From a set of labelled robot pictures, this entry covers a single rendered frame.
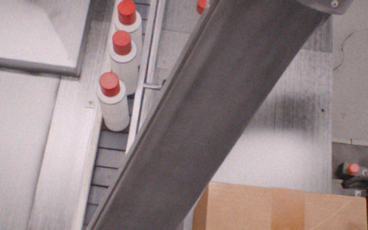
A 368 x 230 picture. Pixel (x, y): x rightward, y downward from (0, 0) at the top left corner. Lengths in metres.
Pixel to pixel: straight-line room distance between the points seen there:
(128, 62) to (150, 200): 0.57
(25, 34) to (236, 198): 0.61
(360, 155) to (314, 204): 1.05
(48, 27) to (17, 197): 0.37
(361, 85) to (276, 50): 1.91
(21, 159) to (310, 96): 0.65
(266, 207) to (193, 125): 0.45
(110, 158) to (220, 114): 0.70
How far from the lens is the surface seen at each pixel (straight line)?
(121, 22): 0.89
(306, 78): 1.14
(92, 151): 0.94
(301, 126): 1.09
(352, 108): 2.12
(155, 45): 1.07
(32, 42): 1.09
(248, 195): 0.73
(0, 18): 1.14
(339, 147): 1.77
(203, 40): 0.26
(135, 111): 0.91
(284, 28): 0.26
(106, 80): 0.81
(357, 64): 2.21
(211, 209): 0.71
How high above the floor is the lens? 1.82
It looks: 70 degrees down
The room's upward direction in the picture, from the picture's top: 11 degrees clockwise
